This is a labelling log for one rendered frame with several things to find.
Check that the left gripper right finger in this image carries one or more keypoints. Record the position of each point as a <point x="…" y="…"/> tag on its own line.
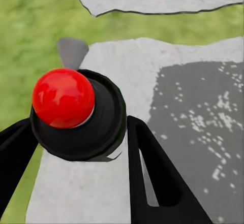
<point x="177" y="204"/>

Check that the insectifuge atomizer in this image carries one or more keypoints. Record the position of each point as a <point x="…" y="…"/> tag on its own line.
<point x="77" y="114"/>

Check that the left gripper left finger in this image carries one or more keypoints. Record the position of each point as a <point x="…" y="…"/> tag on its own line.
<point x="17" y="145"/>

